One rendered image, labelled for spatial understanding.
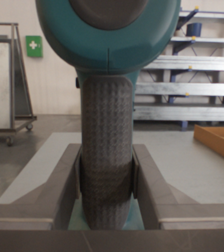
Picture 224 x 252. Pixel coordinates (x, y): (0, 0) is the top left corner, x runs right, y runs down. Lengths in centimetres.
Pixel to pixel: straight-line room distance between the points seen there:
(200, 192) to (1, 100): 256
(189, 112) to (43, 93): 348
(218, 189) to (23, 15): 513
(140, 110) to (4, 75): 241
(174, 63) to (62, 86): 270
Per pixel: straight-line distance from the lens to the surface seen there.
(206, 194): 49
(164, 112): 379
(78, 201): 17
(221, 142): 74
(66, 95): 482
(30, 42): 493
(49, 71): 490
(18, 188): 49
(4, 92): 274
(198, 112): 408
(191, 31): 432
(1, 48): 288
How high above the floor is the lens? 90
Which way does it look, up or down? 14 degrees down
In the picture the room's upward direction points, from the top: 1 degrees clockwise
